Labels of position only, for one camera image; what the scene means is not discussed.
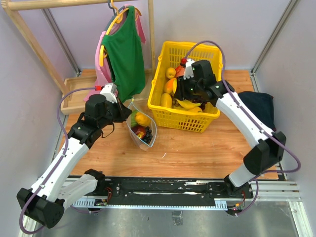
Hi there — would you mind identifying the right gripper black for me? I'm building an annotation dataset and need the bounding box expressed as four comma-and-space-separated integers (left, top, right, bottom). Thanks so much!
174, 74, 203, 101

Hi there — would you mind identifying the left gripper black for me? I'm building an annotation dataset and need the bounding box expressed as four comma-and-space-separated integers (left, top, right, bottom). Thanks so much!
98, 97, 132, 128

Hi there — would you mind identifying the green cabbage toy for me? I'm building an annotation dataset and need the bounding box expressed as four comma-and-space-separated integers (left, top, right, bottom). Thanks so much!
130, 110, 138, 127

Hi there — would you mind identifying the yellow apple toy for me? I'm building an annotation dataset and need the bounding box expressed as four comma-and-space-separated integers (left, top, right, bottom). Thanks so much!
135, 112, 151, 127

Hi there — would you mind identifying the clear zip top bag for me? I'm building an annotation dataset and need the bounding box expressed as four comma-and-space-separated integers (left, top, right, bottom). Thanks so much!
126, 99, 157, 151

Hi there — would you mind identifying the red apple toy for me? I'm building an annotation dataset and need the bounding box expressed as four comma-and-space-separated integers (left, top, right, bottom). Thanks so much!
131, 125, 146, 139

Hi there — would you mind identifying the dark blue grape bunch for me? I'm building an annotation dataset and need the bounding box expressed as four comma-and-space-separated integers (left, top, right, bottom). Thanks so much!
143, 126, 153, 144

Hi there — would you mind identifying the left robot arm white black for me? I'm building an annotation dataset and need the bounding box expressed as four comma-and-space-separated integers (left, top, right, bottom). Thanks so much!
17, 94, 132, 234

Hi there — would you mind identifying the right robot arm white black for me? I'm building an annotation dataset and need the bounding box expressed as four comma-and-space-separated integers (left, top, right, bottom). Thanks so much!
173, 58, 286, 198

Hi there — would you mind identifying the green tank top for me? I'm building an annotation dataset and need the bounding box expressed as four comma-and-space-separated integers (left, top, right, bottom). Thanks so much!
101, 6, 146, 102

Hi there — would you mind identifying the yellow plastic basket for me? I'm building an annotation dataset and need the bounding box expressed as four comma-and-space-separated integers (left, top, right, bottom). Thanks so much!
148, 41, 221, 133

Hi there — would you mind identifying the yellow banana toy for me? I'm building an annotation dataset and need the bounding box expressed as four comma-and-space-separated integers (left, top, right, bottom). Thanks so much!
176, 99, 201, 110

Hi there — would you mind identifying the orange mango toy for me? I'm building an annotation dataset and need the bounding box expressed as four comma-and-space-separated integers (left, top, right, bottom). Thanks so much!
163, 78, 177, 94

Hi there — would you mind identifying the watermelon slice toy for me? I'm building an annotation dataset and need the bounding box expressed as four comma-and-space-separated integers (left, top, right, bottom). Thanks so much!
175, 65, 185, 78

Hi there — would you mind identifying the yellow peach toy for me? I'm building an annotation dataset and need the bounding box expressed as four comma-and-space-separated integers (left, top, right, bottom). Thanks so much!
165, 67, 176, 79

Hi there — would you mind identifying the yellow lemon toy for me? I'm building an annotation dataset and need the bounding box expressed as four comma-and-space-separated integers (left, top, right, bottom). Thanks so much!
160, 93, 172, 108

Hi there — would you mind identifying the pink shirt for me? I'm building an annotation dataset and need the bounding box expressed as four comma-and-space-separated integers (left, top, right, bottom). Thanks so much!
94, 12, 146, 86

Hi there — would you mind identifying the wooden clothes rack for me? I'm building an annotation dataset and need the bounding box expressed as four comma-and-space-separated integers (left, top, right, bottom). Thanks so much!
1, 0, 156, 116

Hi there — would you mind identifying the dark navy cloth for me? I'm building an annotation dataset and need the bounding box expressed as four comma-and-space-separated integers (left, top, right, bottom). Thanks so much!
238, 91, 276, 131

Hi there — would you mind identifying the yellow clothes hanger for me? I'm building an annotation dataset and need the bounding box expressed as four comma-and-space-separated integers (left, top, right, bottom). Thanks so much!
99, 0, 143, 67

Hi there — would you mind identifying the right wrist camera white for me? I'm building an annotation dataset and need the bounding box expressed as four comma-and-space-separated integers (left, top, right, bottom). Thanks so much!
183, 59, 195, 80

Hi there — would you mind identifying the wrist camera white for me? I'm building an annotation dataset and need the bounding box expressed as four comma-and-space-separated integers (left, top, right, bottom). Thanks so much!
183, 59, 195, 80
100, 83, 118, 104

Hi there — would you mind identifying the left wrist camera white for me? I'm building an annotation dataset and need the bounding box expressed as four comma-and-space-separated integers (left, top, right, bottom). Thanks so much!
100, 83, 118, 104

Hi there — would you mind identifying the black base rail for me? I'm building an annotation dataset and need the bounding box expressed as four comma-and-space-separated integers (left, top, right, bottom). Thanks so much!
73, 177, 254, 212

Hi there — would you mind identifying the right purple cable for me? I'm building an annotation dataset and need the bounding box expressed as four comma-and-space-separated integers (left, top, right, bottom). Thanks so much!
185, 40, 302, 215

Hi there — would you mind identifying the purple cable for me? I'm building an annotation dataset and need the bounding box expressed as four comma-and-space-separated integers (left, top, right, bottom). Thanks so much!
18, 85, 101, 234
185, 40, 302, 215

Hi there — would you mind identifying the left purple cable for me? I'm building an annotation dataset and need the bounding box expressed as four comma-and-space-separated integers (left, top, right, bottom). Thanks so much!
18, 85, 101, 234

